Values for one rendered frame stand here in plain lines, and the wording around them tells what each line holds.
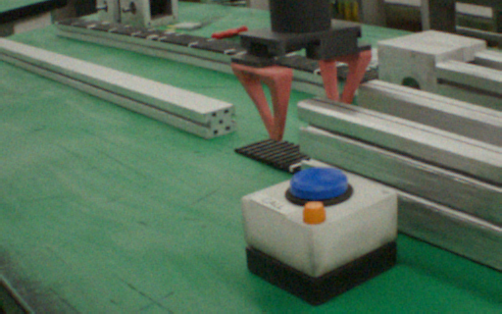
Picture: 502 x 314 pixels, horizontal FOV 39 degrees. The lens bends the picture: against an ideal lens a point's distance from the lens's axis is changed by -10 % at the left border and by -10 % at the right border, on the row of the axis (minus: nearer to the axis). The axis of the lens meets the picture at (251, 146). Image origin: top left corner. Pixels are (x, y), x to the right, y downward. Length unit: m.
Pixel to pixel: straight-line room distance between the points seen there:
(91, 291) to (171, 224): 0.13
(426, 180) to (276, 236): 0.12
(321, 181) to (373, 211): 0.04
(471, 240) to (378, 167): 0.11
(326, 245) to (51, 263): 0.24
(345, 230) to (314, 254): 0.03
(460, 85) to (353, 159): 0.21
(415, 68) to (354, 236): 0.34
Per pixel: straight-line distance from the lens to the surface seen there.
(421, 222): 0.59
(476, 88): 0.78
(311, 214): 0.49
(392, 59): 0.84
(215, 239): 0.63
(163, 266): 0.59
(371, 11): 3.65
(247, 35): 0.70
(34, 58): 1.37
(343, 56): 0.75
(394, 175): 0.60
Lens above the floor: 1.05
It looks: 19 degrees down
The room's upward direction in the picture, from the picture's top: 5 degrees counter-clockwise
